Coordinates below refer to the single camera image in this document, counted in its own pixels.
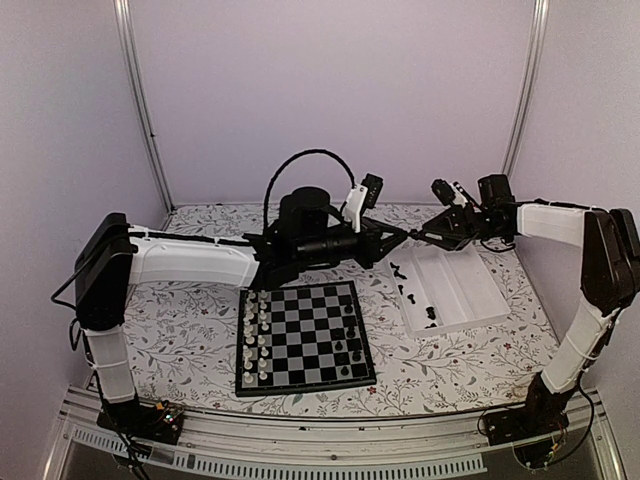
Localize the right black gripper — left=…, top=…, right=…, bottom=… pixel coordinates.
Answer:
left=419, top=203, right=505, bottom=252

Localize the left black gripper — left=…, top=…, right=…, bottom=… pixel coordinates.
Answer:
left=296, top=217, right=408, bottom=270

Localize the black and grey chessboard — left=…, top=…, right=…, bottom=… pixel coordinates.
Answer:
left=235, top=281, right=377, bottom=398

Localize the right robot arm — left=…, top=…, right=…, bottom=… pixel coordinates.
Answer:
left=410, top=174, right=639, bottom=436

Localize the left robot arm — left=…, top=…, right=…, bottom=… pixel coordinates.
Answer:
left=69, top=184, right=407, bottom=434

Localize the white plastic piece tray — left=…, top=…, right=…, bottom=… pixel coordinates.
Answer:
left=386, top=246, right=511, bottom=339

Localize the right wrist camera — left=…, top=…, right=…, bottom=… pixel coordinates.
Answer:
left=431, top=179, right=476, bottom=207

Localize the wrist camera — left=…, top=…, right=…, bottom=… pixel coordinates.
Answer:
left=341, top=173, right=384, bottom=233
left=431, top=179, right=476, bottom=207

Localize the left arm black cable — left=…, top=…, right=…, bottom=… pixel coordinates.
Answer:
left=263, top=148, right=357, bottom=231

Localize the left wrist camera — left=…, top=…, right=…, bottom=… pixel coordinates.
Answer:
left=341, top=173, right=384, bottom=233

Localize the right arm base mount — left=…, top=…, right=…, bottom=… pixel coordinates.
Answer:
left=477, top=406, right=569, bottom=470

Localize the right aluminium frame post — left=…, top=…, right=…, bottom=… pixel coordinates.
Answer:
left=501, top=0, right=550, bottom=178

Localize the aluminium frame post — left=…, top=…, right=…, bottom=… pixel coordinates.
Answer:
left=113, top=0, right=175, bottom=213
left=501, top=0, right=550, bottom=178

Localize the aluminium front rail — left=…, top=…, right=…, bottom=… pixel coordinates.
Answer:
left=44, top=387, right=627, bottom=479

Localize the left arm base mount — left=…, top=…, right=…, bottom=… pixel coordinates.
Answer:
left=97, top=396, right=185, bottom=445

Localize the left aluminium frame post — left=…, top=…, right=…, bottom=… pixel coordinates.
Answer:
left=113, top=0, right=175, bottom=213

